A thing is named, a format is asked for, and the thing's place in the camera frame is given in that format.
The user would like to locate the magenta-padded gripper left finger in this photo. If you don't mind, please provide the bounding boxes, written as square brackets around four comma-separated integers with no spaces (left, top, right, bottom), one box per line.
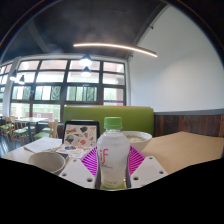
[59,146,100,190]

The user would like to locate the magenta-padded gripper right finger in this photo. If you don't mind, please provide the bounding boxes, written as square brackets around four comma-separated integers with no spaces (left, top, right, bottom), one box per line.
[126,145,168,190]

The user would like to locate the white green-capped drink bottle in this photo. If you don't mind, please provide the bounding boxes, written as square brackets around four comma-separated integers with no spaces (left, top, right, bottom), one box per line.
[96,116,131,191]

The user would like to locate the white bowl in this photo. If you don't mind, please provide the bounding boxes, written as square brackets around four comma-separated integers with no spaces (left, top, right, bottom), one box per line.
[121,130,153,152]

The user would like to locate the white patterned paper cup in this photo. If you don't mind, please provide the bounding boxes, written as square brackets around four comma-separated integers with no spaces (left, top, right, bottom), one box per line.
[27,151,67,175]

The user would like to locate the white paper sheets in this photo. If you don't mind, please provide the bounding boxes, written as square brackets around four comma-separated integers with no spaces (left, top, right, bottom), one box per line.
[23,137,63,154]

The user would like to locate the green upholstered booth sofa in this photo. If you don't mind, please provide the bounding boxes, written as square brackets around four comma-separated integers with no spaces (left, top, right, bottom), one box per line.
[62,105,155,137]

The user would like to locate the light wooden dining table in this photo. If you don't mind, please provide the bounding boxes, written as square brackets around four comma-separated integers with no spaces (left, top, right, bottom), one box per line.
[14,116,49,141]

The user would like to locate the group of green-cushioned wooden chairs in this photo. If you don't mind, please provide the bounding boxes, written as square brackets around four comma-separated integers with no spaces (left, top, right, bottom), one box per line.
[0,115,60,144]

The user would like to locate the group of pendant lamps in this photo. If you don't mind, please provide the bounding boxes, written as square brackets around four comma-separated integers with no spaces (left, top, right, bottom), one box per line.
[9,54,94,85]

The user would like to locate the long linear ceiling light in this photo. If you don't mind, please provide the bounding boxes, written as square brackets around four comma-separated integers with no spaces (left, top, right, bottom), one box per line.
[72,42,158,59]

